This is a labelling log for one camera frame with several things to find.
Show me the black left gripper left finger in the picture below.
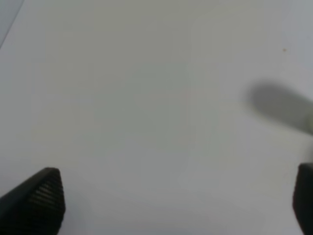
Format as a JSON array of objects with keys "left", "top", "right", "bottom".
[{"left": 0, "top": 167, "right": 66, "bottom": 235}]

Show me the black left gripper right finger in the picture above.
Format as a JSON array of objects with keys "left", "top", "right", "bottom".
[{"left": 292, "top": 163, "right": 313, "bottom": 235}]

